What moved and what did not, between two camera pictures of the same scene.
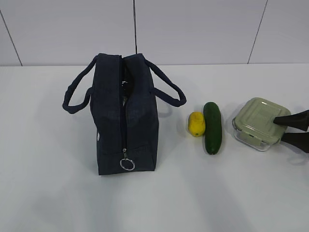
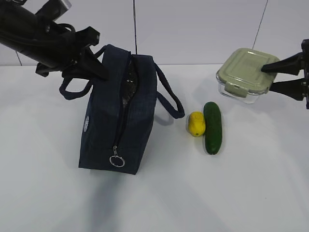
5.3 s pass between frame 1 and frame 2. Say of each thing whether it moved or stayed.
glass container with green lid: moved
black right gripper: moved
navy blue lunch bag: moved
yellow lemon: stayed
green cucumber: stayed
